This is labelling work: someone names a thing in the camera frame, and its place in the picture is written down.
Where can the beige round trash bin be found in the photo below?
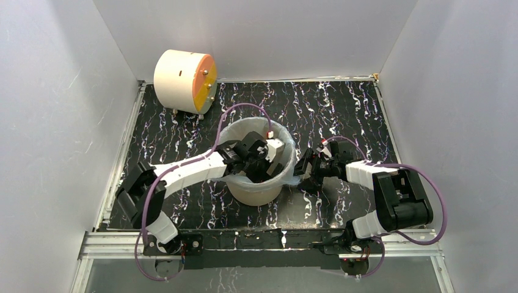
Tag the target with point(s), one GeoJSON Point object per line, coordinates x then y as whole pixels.
{"type": "Point", "coordinates": [254, 198]}

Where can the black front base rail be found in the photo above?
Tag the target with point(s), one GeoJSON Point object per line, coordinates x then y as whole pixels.
{"type": "Point", "coordinates": [327, 249]}

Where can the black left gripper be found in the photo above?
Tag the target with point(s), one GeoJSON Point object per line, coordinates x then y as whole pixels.
{"type": "Point", "coordinates": [263, 176]}

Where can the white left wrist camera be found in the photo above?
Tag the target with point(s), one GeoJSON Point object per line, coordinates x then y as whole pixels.
{"type": "Point", "coordinates": [275, 147]}

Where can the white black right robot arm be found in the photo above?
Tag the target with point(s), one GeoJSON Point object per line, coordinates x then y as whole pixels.
{"type": "Point", "coordinates": [400, 199]}

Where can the white cylinder with orange face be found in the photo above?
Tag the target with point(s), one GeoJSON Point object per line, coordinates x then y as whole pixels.
{"type": "Point", "coordinates": [185, 81]}

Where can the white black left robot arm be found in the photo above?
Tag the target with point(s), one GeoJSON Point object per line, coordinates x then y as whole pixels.
{"type": "Point", "coordinates": [142, 193]}

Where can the translucent blue plastic trash bag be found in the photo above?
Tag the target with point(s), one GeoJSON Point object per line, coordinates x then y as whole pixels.
{"type": "Point", "coordinates": [238, 129]}

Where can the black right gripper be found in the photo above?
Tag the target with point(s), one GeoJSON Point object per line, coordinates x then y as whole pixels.
{"type": "Point", "coordinates": [314, 183]}

